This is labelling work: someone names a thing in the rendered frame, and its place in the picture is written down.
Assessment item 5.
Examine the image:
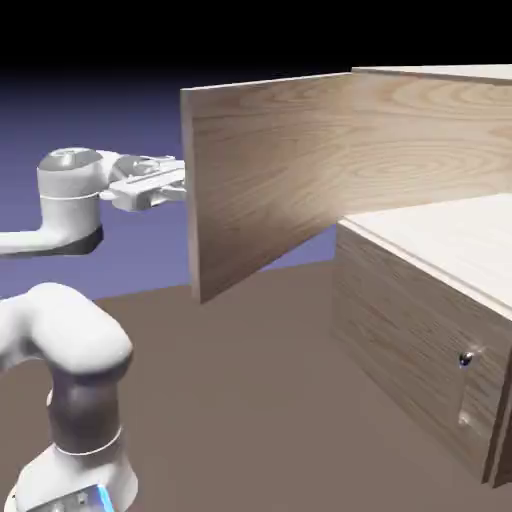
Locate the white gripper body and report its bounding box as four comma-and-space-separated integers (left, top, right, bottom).
99, 166, 187, 213

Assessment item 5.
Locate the wide light wood cabinet door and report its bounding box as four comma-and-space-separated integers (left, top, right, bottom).
179, 72, 356, 306

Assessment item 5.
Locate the light wood cabinet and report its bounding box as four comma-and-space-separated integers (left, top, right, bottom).
329, 65, 512, 490

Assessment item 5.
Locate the light wood door with handle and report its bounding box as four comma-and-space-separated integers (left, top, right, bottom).
329, 222, 512, 488

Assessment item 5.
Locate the silver metal door handle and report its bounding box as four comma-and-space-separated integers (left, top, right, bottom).
456, 344, 488, 432

